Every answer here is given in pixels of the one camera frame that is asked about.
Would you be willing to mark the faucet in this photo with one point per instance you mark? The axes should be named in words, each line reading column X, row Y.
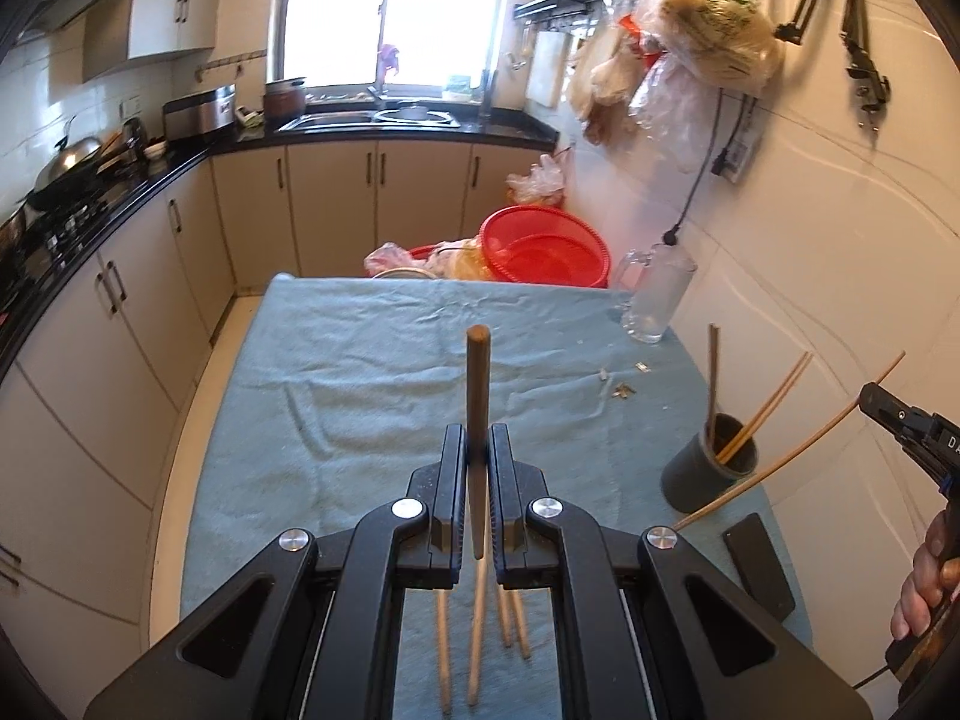
column 377, row 91

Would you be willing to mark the dark kettle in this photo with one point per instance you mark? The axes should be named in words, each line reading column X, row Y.
column 135, row 136

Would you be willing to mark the steel wok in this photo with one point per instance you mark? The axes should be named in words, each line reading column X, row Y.
column 67, row 165

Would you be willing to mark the black chopstick holder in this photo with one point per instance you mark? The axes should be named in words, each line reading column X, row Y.
column 697, row 480

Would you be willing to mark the black countertop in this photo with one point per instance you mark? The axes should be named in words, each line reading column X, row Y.
column 187, row 165

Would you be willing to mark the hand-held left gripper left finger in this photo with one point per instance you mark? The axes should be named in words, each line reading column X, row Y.
column 450, row 480

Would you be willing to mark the white plastic bag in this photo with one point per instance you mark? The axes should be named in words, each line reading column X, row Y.
column 536, row 180

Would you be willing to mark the pink plastic bag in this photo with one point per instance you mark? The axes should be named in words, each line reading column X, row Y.
column 390, row 259

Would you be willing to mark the gas stove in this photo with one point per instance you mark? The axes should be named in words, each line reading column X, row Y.
column 52, row 232

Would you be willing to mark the yellow plastic bag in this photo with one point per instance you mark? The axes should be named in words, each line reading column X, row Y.
column 465, row 262

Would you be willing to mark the steel sink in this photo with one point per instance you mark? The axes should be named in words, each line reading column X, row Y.
column 337, row 120

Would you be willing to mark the silver rice cooker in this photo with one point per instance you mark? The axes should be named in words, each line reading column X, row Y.
column 199, row 114

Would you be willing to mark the blue tablecloth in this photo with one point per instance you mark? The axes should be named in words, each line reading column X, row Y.
column 337, row 390

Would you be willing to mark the white cutting board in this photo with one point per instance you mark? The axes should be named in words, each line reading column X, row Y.
column 547, row 67

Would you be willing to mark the brown clay pot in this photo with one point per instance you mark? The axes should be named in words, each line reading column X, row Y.
column 285, row 99

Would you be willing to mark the red plastic basin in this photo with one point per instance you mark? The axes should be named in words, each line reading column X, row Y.
column 540, row 247

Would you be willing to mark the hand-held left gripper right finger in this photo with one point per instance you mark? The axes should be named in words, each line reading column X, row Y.
column 504, row 480

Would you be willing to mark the purple cloth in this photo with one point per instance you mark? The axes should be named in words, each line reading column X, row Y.
column 388, row 60

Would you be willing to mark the glass mug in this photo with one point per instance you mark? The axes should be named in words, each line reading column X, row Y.
column 660, row 292

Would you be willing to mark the metal pipe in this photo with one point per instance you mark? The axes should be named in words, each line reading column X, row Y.
column 488, row 94

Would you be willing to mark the cluster of small brown scraps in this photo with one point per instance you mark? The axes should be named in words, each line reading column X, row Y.
column 622, row 390

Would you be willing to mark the small white green object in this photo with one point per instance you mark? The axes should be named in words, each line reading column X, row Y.
column 250, row 118

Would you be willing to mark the tan hanging plastic bag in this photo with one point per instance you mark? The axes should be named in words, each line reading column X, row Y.
column 720, row 22

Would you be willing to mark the wall socket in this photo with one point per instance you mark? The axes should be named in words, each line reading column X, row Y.
column 735, row 161

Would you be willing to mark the cream wall cabinet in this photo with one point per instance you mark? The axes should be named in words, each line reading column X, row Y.
column 165, row 22

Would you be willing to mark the cream lower cabinets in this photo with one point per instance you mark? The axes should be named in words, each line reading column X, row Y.
column 330, row 195

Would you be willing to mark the black articulated mount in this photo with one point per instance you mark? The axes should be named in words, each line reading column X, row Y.
column 862, row 52

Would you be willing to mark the black smartphone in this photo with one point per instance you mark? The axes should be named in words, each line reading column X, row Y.
column 761, row 570

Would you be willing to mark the red plastic tub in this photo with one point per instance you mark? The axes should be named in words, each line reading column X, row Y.
column 418, row 251

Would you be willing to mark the person's right hand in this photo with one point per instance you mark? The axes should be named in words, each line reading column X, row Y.
column 934, row 570

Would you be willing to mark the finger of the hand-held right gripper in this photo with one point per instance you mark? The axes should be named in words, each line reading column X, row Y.
column 896, row 416

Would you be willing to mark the green box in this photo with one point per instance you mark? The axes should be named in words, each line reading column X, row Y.
column 459, row 86

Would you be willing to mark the window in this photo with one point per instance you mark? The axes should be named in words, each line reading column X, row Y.
column 420, row 7

